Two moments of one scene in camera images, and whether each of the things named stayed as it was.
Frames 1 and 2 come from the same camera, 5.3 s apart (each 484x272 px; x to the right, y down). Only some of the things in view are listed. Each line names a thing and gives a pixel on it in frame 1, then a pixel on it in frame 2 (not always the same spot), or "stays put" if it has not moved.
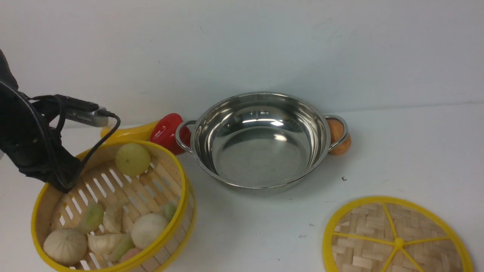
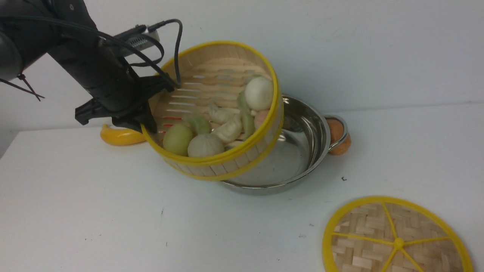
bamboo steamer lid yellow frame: [390, 234] stays put
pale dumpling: [104, 243] → [228, 131]
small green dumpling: [169, 210] → [248, 121]
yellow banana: [141, 132] stays put
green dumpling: [92, 218] → [202, 125]
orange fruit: [336, 129] stays put
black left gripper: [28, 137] → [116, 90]
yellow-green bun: [132, 159] → [176, 139]
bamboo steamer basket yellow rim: [47, 201] → [219, 109]
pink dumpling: [131, 253] → [260, 118]
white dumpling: [112, 218] → [220, 115]
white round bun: [145, 228] → [259, 93]
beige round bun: [66, 246] → [205, 145]
